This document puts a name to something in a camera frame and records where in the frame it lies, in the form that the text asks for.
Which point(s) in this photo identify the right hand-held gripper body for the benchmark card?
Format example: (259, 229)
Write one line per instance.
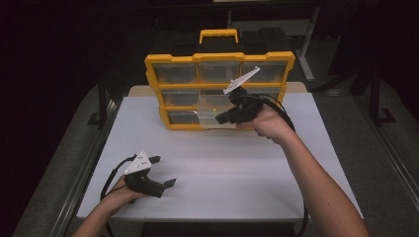
(245, 105)

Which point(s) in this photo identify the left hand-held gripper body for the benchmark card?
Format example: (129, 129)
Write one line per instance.
(138, 164)

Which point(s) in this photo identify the clear plastic drawer bin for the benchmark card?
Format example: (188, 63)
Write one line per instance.
(209, 113)

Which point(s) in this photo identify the yellow black organizer case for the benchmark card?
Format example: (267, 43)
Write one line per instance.
(219, 58)

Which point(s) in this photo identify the person's right hand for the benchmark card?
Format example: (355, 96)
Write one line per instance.
(268, 125)

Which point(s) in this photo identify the person's left hand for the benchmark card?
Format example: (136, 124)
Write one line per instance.
(120, 196)

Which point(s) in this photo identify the set of clear drawers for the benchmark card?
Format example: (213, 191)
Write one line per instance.
(176, 73)

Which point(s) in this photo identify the black metal stand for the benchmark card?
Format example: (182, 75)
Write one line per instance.
(375, 98)
(102, 102)

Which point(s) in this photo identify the grey metal stand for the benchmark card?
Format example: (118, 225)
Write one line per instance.
(308, 56)

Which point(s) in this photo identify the aluminium rail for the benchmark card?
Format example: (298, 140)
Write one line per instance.
(84, 171)
(388, 144)

